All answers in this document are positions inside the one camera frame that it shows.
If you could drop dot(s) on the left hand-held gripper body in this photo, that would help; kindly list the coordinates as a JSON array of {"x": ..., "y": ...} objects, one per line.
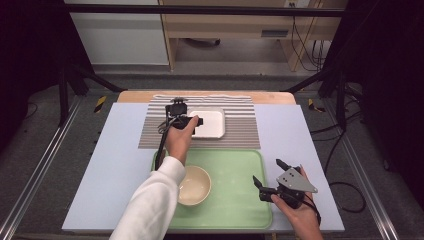
[{"x": 176, "y": 110}]

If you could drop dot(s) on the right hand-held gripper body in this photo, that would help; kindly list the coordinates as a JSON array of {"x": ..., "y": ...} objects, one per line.
[{"x": 295, "y": 181}]

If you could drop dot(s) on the white square plate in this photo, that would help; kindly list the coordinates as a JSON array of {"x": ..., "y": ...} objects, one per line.
[{"x": 213, "y": 128}]

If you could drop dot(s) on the green plastic tray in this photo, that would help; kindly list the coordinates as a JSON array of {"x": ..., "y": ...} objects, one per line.
[{"x": 233, "y": 186}]

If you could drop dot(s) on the cream ceramic bowl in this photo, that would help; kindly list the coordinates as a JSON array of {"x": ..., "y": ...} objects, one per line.
[{"x": 196, "y": 186}]

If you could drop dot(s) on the person's left hand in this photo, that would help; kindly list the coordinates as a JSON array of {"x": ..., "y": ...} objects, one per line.
[{"x": 178, "y": 141}]

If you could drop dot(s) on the person's right hand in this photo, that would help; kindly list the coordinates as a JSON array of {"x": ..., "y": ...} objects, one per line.
[{"x": 303, "y": 220}]

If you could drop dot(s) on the wooden table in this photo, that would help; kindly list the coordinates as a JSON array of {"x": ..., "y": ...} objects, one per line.
[{"x": 140, "y": 97}]

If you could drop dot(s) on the striped woven placemat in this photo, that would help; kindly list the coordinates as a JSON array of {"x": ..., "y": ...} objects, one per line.
[{"x": 240, "y": 133}]

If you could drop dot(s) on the black metal stand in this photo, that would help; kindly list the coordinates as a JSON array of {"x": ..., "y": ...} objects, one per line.
[
  {"x": 63, "y": 93},
  {"x": 340, "y": 100}
]

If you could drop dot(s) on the white partition panel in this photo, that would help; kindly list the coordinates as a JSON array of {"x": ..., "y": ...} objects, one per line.
[{"x": 116, "y": 40}]

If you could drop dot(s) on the light wooden desk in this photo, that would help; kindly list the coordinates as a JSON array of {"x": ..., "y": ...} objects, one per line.
[{"x": 233, "y": 26}]

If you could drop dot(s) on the black curtain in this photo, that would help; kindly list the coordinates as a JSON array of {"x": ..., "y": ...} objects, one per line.
[
  {"x": 26, "y": 50},
  {"x": 393, "y": 83}
]

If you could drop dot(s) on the aluminium floor rail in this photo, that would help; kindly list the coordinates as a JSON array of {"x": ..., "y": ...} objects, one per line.
[
  {"x": 370, "y": 193},
  {"x": 37, "y": 176}
]

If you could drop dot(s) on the black frame bar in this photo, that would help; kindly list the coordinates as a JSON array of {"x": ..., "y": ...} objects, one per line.
[{"x": 200, "y": 10}]

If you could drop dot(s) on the white wall outlet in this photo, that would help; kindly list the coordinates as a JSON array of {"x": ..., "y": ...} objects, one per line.
[{"x": 293, "y": 3}]

